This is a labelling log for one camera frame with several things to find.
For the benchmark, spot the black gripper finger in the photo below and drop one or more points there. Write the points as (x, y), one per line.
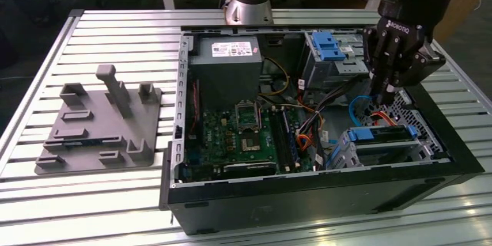
(384, 56)
(427, 64)

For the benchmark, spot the hard disk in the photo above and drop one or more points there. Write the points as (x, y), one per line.
(362, 134)

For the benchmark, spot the grey metal disk bay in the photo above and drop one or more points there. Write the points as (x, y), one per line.
(384, 153)

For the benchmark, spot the black RAM slot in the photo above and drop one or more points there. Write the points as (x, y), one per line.
(278, 136)
(290, 136)

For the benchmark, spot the CPU socket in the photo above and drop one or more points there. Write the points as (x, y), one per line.
(248, 115)

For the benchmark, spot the black power supply unit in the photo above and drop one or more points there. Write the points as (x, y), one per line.
(223, 79)

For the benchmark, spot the green motherboard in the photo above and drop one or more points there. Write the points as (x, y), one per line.
(223, 130)

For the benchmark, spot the black graphics card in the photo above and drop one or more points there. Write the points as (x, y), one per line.
(250, 168)

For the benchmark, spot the black open PC case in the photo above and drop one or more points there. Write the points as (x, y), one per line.
(288, 205)

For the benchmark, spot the grey parts rack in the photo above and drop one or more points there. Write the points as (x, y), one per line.
(100, 130)

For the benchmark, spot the blue plastic drive bracket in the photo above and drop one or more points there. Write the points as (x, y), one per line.
(327, 45)

